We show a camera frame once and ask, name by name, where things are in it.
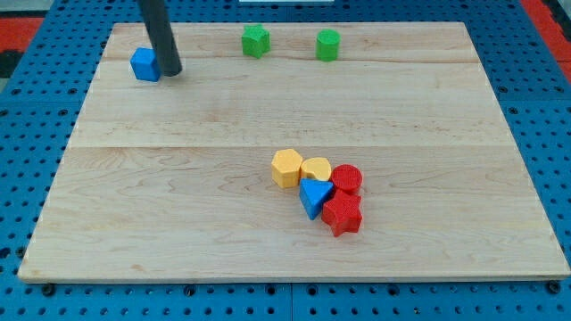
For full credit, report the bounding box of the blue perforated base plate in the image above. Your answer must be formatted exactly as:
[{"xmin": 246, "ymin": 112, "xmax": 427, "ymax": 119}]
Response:
[{"xmin": 1, "ymin": 0, "xmax": 570, "ymax": 320}]

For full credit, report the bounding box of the red cylinder block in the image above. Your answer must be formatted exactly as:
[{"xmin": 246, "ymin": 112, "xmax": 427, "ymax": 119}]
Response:
[{"xmin": 330, "ymin": 164, "xmax": 363, "ymax": 194}]

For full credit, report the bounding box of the blue cube block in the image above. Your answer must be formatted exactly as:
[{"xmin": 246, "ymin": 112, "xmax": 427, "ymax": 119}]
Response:
[{"xmin": 129, "ymin": 47, "xmax": 161, "ymax": 82}]

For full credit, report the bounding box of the blue triangle block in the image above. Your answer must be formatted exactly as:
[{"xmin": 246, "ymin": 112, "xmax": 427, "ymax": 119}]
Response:
[{"xmin": 299, "ymin": 178, "xmax": 334, "ymax": 220}]

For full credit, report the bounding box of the green cylinder block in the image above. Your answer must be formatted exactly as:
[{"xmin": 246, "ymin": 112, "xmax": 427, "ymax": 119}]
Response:
[{"xmin": 316, "ymin": 29, "xmax": 341, "ymax": 62}]

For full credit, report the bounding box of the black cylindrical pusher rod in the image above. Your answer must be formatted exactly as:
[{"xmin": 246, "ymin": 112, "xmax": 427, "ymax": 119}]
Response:
[{"xmin": 137, "ymin": 0, "xmax": 183, "ymax": 77}]

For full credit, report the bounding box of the light wooden board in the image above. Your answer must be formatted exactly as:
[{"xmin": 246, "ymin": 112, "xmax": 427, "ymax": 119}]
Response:
[{"xmin": 18, "ymin": 22, "xmax": 570, "ymax": 284}]

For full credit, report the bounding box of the yellow heart block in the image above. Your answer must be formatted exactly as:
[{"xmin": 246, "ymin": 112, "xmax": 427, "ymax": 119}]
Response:
[{"xmin": 301, "ymin": 157, "xmax": 332, "ymax": 181}]

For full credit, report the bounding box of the yellow hexagon block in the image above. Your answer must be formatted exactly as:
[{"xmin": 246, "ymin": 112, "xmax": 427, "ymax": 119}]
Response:
[{"xmin": 271, "ymin": 149, "xmax": 303, "ymax": 188}]

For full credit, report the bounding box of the red star block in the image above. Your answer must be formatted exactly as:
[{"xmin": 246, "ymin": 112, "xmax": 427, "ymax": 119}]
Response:
[{"xmin": 321, "ymin": 190, "xmax": 362, "ymax": 237}]

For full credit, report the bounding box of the green star block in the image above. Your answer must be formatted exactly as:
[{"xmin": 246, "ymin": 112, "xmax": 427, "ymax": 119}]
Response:
[{"xmin": 241, "ymin": 24, "xmax": 271, "ymax": 59}]

